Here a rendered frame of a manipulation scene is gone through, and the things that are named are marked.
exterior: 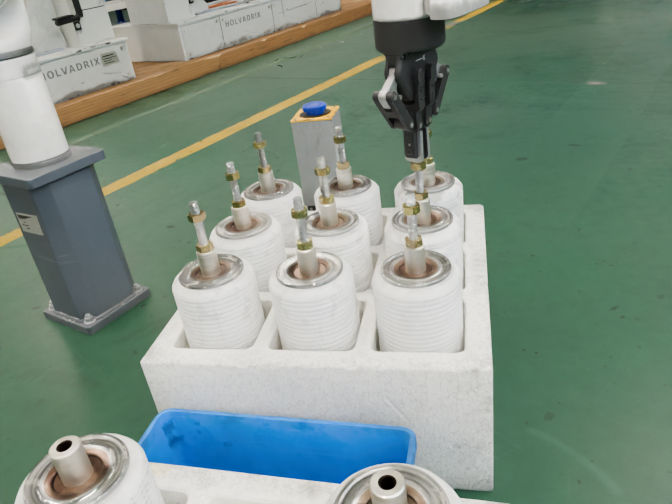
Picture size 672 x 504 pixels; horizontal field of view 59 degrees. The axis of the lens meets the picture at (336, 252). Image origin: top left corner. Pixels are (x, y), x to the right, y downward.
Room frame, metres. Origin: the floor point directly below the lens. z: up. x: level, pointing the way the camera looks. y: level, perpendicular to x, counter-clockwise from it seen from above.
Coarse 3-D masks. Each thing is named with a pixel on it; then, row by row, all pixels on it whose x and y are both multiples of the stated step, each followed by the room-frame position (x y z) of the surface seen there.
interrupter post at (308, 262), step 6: (300, 252) 0.57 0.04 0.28; (306, 252) 0.57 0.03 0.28; (312, 252) 0.57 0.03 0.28; (300, 258) 0.57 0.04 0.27; (306, 258) 0.57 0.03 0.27; (312, 258) 0.57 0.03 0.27; (300, 264) 0.57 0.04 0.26; (306, 264) 0.57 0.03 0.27; (312, 264) 0.57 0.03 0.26; (318, 264) 0.58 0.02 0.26; (300, 270) 0.57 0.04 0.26; (306, 270) 0.57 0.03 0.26; (312, 270) 0.57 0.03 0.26; (318, 270) 0.57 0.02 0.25
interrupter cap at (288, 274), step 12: (324, 252) 0.61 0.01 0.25; (288, 264) 0.59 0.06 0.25; (324, 264) 0.58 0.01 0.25; (336, 264) 0.58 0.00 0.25; (276, 276) 0.57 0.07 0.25; (288, 276) 0.57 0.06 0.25; (300, 276) 0.57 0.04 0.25; (312, 276) 0.56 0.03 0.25; (324, 276) 0.55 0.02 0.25; (336, 276) 0.55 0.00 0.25; (300, 288) 0.54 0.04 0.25
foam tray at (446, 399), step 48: (384, 240) 0.76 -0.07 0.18; (480, 240) 0.71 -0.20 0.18; (480, 288) 0.60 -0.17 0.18; (480, 336) 0.51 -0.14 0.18; (192, 384) 0.54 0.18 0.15; (240, 384) 0.52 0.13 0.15; (288, 384) 0.51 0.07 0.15; (336, 384) 0.49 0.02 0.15; (384, 384) 0.48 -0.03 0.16; (432, 384) 0.47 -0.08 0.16; (480, 384) 0.46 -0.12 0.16; (432, 432) 0.47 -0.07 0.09; (480, 432) 0.46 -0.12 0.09; (480, 480) 0.46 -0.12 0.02
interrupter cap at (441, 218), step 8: (432, 208) 0.68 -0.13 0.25; (440, 208) 0.68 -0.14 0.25; (400, 216) 0.67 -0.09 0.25; (432, 216) 0.67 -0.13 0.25; (440, 216) 0.66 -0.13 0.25; (448, 216) 0.65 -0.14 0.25; (392, 224) 0.66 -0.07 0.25; (400, 224) 0.65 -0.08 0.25; (424, 224) 0.65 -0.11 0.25; (432, 224) 0.64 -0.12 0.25; (440, 224) 0.64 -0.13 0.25; (448, 224) 0.63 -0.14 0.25; (424, 232) 0.62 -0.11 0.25; (432, 232) 0.62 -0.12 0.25
